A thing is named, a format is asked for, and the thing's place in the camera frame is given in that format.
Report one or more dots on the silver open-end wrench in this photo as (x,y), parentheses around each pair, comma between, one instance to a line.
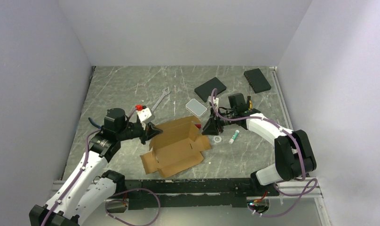
(165,92)

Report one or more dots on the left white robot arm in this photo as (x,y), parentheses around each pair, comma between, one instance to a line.
(87,187)

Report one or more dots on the black flat network switch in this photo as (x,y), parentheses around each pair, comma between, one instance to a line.
(205,89)

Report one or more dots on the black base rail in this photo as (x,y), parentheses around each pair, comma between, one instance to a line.
(153,193)

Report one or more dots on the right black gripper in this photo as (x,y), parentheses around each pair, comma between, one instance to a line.
(210,127)

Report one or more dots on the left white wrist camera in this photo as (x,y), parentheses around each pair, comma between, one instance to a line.
(144,114)

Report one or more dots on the blue handled pliers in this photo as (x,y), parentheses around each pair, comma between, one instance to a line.
(93,123)

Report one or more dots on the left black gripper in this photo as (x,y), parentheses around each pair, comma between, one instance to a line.
(151,131)

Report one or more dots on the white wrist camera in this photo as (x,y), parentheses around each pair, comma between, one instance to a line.
(144,114)
(214,101)

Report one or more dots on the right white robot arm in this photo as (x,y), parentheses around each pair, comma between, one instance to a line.
(294,157)

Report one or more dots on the yellow black screwdriver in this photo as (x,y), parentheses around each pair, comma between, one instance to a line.
(249,100)

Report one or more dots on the clear tape roll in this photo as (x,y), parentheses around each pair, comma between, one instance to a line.
(217,139)

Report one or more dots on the green white glue stick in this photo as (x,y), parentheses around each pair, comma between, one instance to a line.
(234,136)

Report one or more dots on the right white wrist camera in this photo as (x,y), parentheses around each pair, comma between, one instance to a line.
(214,101)

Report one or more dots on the black ported switch box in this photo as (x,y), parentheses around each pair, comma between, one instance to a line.
(257,80)

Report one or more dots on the brown cardboard box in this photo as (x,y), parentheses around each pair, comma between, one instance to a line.
(178,148)

